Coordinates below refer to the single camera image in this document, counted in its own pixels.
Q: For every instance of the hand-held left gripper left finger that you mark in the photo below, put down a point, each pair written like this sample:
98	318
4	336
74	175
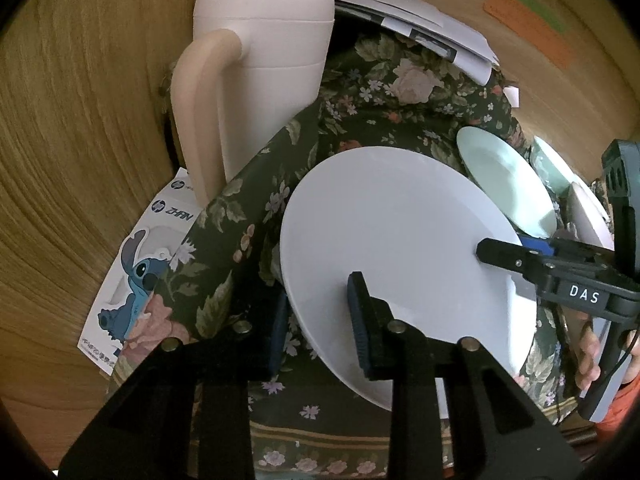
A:
278	340

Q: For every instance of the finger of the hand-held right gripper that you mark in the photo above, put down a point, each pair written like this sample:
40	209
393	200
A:
535	246
502	255

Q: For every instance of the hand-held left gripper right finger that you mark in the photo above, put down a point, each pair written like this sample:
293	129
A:
359	325

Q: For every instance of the pale green plate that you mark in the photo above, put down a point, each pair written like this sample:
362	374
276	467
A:
547	165
505	180

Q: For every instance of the large white plate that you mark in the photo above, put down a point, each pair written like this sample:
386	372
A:
400	220

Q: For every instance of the person's right hand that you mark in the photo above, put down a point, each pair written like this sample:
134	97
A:
590	355

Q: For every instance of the small white plate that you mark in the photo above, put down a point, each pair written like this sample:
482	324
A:
587	215

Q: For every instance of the small white paper piece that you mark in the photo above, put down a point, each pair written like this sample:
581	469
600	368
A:
511	96

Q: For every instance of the white box with blue cartoon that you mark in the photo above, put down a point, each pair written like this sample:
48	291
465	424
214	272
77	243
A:
150	220

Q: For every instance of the dark floral tablecloth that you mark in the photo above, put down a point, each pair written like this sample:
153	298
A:
350	100

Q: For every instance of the orange paper note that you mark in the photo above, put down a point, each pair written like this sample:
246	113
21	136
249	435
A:
530	27

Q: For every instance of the green paper note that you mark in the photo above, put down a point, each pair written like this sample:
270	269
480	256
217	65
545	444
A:
540	7

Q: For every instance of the stack of white papers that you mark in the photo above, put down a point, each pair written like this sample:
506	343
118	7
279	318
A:
400	5

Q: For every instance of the beige plastic pitcher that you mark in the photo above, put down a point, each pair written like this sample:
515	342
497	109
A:
280	35

